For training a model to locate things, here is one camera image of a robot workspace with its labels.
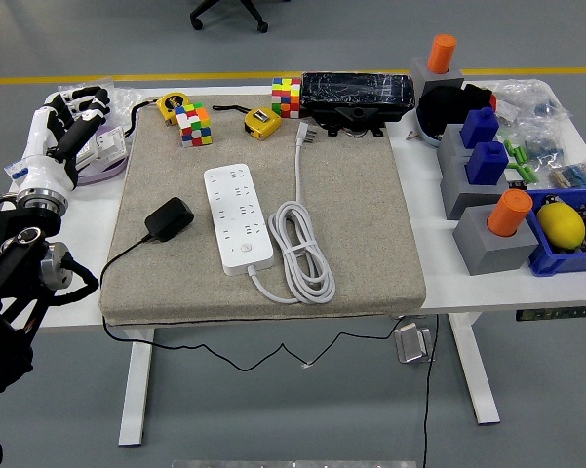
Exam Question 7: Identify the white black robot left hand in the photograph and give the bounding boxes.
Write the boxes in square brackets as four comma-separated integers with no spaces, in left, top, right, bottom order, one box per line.
[17,86,111,196]

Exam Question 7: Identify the black plug adapter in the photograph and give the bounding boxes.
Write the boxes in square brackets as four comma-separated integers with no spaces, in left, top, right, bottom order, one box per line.
[144,196,195,242]

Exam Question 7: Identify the white power strip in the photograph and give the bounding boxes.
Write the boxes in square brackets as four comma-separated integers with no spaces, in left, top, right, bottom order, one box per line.
[203,164,276,277]

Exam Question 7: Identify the thin black plug cord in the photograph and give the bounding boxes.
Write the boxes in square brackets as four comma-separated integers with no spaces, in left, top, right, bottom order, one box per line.
[98,233,409,372]

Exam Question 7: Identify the white blue circuit breaker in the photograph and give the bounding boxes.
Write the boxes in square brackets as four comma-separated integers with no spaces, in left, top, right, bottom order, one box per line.
[4,159,30,185]

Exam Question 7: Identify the clear bag metal parts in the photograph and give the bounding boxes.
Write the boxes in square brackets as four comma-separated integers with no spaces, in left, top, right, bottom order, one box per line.
[57,82,145,132]

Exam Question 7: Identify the yellow tape measure black label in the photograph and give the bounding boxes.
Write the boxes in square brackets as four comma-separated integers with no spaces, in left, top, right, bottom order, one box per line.
[155,92,192,129]

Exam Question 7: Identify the multicolour puzzle cube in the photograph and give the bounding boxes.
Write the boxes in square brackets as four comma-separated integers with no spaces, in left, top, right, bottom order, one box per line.
[271,76,303,119]
[174,101,214,148]

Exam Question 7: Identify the yellow tape measure silver clip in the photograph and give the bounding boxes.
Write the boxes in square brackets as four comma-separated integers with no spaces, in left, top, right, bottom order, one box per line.
[244,106,284,141]

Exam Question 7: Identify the black office chair base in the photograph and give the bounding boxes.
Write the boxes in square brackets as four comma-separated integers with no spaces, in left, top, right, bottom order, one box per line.
[188,0,269,34]

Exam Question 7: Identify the white table leg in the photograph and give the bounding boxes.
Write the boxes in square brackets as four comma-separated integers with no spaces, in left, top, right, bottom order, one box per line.
[448,311,501,425]
[118,327,156,448]

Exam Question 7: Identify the grey-brown fabric mat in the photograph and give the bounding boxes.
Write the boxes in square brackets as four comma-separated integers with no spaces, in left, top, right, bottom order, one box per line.
[98,95,428,326]

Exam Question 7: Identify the black cracked case device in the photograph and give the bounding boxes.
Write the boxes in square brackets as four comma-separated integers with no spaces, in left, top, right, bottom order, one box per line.
[300,71,416,138]

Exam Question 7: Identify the grey socket block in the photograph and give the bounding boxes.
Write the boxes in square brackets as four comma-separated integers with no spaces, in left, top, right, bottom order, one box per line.
[439,155,511,221]
[437,124,474,170]
[451,204,540,277]
[410,57,465,98]

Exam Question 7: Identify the black fabric bundle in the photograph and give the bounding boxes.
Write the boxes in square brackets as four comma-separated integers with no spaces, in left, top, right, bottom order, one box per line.
[415,83,497,149]

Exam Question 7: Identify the orange cylinder peg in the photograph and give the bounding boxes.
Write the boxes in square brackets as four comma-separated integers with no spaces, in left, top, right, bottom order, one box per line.
[427,33,458,75]
[486,188,534,239]

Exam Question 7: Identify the blue square peg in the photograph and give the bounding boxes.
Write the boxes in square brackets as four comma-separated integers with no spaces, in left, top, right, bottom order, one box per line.
[464,141,510,186]
[460,106,500,150]

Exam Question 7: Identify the green plastic clip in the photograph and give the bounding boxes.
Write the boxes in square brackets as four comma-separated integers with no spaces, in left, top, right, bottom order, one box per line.
[505,163,537,184]
[502,139,527,165]

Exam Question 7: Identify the clear bag of parts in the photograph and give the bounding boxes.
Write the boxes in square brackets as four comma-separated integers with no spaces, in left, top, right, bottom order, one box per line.
[487,77,575,129]

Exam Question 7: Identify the clear bag blue components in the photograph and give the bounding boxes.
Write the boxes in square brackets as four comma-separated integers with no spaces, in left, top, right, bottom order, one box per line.
[516,121,566,165]

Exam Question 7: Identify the blue plastic bin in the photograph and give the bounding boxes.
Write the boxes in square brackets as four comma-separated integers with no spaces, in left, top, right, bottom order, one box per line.
[525,185,586,278]

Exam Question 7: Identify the yellow lemon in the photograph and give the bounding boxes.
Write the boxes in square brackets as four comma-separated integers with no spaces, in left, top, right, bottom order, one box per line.
[536,202,586,253]

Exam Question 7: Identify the black desk control panel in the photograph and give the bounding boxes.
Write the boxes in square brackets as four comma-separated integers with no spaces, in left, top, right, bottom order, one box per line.
[515,305,586,323]

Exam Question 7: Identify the clear bag of resistors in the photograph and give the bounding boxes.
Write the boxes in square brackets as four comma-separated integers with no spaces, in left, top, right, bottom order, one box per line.
[547,159,586,190]

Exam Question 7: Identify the white wall socket panel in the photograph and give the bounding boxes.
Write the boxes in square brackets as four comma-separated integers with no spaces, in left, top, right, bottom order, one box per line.
[93,125,128,165]
[75,138,101,172]

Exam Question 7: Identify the white power strip cable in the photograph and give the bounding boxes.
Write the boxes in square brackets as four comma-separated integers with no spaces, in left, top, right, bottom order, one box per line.
[247,121,336,306]

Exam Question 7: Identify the silver metal bracket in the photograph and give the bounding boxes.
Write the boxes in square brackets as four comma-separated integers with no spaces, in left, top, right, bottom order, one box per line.
[393,321,435,365]

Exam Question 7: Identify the black hanging cable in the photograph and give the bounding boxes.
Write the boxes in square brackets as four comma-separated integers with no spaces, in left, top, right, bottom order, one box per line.
[421,314,441,468]

